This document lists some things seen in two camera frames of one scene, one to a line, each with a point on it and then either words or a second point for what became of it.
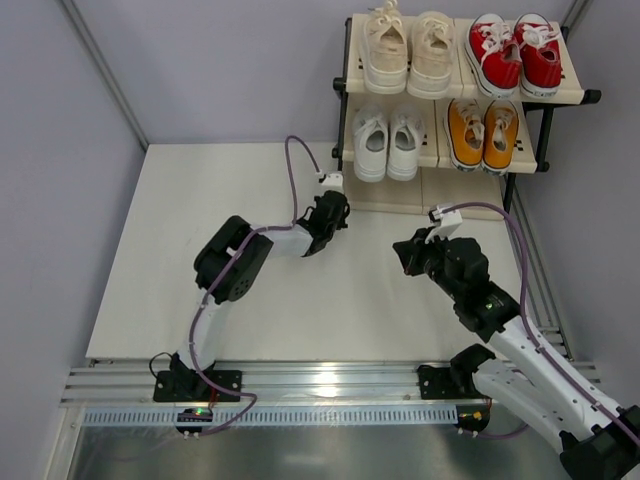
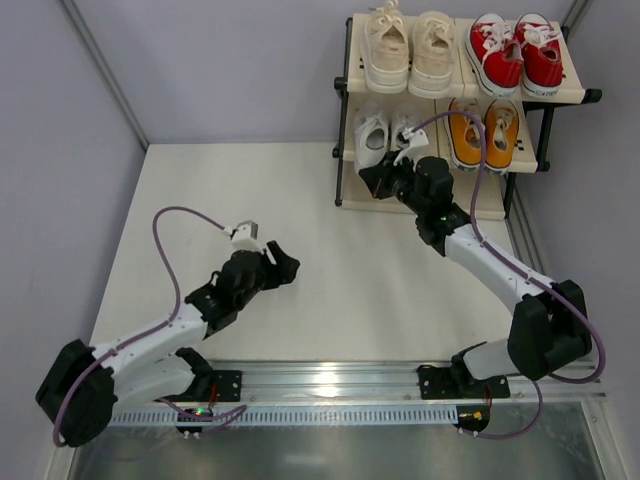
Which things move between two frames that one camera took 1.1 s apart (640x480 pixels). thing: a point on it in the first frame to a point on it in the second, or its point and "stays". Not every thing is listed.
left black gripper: (335, 209) to (272, 265)
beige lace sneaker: (385, 50) stays
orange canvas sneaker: (465, 127) stays
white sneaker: (405, 133) stays
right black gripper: (417, 255) to (386, 176)
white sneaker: (371, 143) stays
